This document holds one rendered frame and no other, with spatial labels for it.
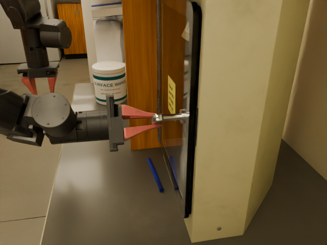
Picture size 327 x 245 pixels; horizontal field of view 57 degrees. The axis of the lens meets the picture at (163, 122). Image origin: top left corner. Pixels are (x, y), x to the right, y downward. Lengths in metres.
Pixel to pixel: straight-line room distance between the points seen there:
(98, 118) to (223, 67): 0.24
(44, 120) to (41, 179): 2.03
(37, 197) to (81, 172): 1.51
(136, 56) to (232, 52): 0.40
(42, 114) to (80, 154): 0.45
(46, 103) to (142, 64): 0.38
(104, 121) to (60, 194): 0.31
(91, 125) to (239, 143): 0.26
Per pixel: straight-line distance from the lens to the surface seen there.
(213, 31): 0.44
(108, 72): 1.18
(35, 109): 0.50
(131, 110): 0.54
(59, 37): 0.83
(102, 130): 0.54
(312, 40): 0.97
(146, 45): 0.80
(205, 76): 0.45
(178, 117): 0.52
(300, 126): 1.02
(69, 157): 0.93
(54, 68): 0.88
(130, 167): 0.85
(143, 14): 0.79
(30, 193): 2.40
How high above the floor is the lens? 1.43
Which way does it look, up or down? 27 degrees down
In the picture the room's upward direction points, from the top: straight up
